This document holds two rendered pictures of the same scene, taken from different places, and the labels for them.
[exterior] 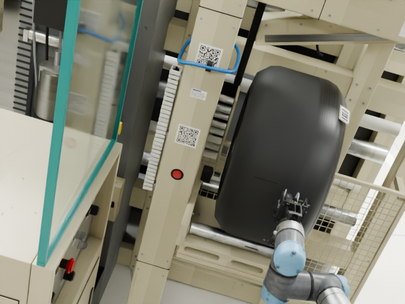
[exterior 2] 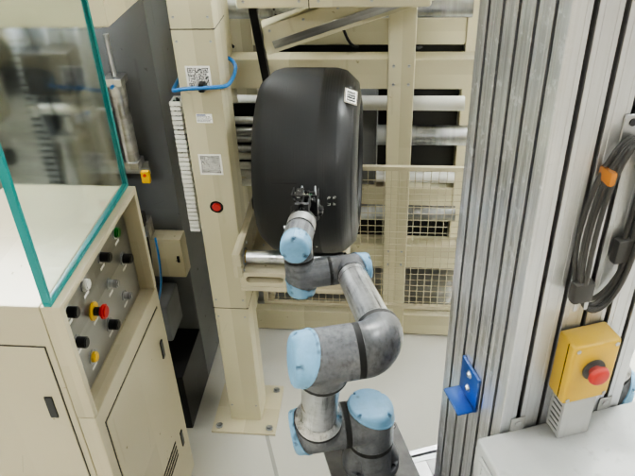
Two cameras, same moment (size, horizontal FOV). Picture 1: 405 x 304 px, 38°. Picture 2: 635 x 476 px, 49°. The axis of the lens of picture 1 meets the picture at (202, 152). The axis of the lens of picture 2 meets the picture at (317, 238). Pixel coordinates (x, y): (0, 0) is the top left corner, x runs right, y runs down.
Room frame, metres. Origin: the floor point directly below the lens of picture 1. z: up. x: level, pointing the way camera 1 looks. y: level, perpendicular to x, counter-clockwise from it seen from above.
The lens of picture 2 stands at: (-0.25, -0.48, 2.26)
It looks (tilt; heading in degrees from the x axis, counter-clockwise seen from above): 34 degrees down; 6
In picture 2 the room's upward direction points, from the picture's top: 2 degrees counter-clockwise
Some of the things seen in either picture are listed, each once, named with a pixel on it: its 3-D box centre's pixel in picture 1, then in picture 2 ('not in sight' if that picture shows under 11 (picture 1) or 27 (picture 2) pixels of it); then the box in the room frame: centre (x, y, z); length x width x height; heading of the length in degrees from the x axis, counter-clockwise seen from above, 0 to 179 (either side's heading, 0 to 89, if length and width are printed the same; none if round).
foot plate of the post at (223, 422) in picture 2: not in sight; (248, 407); (1.73, 0.06, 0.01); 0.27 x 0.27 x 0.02; 89
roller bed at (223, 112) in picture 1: (206, 117); (251, 145); (2.13, 0.02, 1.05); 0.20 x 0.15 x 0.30; 89
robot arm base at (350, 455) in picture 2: not in sight; (370, 449); (0.94, -0.47, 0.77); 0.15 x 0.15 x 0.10
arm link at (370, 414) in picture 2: not in sight; (368, 419); (0.93, -0.46, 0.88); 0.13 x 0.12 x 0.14; 105
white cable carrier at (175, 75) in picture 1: (163, 131); (188, 166); (1.70, 0.15, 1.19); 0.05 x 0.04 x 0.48; 179
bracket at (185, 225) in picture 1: (192, 202); (248, 232); (1.74, -0.02, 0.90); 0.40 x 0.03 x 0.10; 179
